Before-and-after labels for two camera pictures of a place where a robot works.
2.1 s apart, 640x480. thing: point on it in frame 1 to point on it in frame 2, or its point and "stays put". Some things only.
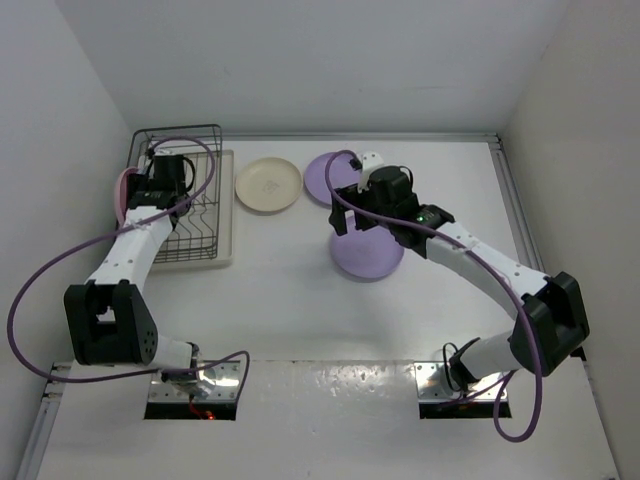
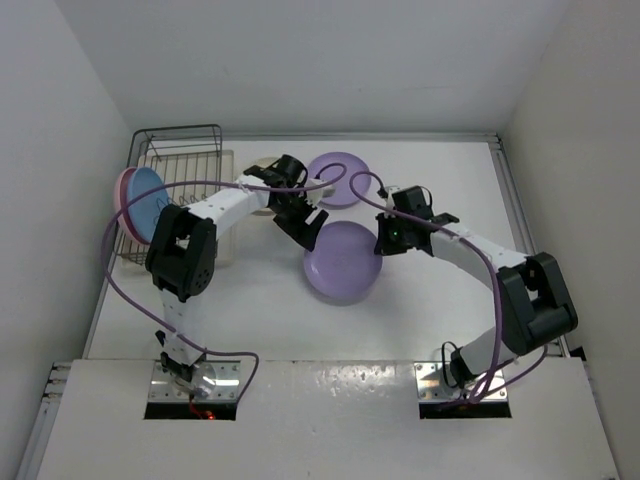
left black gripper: x=137 y=183 to x=306 y=235
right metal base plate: x=432 y=384 stays put
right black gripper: x=338 y=216 to x=384 y=246
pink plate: x=121 y=195 stays put
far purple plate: x=341 y=173 stays put
